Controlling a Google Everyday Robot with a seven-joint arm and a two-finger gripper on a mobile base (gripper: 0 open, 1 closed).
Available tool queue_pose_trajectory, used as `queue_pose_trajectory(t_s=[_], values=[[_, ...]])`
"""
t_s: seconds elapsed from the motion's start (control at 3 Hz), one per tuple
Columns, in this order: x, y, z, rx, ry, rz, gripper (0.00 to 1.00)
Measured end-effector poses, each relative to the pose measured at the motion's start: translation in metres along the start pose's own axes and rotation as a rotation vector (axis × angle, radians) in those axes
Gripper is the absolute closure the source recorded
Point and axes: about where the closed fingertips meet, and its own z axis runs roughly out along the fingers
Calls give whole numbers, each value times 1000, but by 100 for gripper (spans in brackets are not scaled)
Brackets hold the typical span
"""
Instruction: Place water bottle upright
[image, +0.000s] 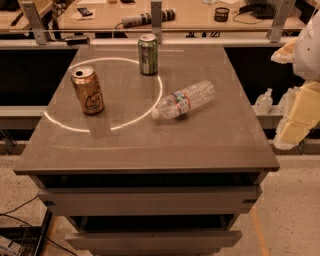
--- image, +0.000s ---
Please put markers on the gold soda can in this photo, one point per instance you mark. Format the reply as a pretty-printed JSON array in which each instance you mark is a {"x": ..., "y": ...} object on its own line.
[{"x": 87, "y": 88}]

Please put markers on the clear plastic water bottle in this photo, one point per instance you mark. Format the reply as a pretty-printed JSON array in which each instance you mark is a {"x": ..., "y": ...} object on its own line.
[{"x": 185, "y": 100}]

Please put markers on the right metal bracket post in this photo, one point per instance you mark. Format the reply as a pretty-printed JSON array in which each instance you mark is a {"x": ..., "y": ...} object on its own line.
[{"x": 284, "y": 8}]

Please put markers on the black tray on floor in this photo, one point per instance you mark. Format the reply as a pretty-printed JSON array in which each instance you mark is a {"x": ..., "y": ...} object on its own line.
[{"x": 30, "y": 238}]

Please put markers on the small clear bottle left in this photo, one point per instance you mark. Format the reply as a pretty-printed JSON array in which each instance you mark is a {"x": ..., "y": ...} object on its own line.
[{"x": 263, "y": 103}]

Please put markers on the black mesh cup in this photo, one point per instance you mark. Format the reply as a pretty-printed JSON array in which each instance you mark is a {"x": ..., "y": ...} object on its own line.
[{"x": 221, "y": 14}]

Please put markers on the black keyboard on desk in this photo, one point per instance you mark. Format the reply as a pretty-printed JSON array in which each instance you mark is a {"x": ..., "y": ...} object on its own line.
[{"x": 260, "y": 9}]

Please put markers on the left metal bracket post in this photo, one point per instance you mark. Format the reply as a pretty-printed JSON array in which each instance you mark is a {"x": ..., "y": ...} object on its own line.
[{"x": 35, "y": 22}]

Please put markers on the middle metal bracket post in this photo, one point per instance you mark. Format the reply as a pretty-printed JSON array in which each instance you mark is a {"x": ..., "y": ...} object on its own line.
[{"x": 156, "y": 19}]

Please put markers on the lower cabinet drawer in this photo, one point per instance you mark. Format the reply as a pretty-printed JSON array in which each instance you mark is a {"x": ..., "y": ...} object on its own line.
[{"x": 154, "y": 243}]

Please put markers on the green soda can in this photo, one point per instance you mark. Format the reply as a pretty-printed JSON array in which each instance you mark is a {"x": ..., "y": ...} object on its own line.
[{"x": 148, "y": 54}]

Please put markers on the grey drawer cabinet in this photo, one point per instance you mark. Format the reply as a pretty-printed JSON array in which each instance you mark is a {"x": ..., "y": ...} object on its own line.
[{"x": 218, "y": 144}]

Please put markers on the white power strip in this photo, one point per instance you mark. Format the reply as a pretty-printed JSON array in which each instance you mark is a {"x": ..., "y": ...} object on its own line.
[{"x": 146, "y": 18}]

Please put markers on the small clear bottle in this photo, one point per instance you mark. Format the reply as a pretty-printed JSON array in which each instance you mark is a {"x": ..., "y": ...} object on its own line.
[
  {"x": 263, "y": 103},
  {"x": 286, "y": 98}
]

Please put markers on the metal bracket post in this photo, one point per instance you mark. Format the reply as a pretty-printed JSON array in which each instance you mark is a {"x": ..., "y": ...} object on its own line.
[
  {"x": 284, "y": 8},
  {"x": 35, "y": 22},
  {"x": 156, "y": 19}
]

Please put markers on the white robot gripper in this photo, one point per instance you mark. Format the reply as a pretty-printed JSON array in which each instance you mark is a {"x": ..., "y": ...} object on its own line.
[{"x": 310, "y": 53}]

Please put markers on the small clear bottle right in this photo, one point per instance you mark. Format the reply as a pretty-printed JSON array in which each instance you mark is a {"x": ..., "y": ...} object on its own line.
[{"x": 286, "y": 98}]

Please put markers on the upper cabinet drawer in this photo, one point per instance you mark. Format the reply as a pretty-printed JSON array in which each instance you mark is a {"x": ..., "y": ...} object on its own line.
[{"x": 150, "y": 201}]

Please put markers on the cabinet drawer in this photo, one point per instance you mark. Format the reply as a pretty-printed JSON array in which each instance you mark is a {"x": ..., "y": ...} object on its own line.
[
  {"x": 150, "y": 201},
  {"x": 154, "y": 243}
]

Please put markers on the black phone on desk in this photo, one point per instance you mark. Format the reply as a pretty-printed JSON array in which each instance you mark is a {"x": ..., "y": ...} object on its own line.
[{"x": 85, "y": 12}]

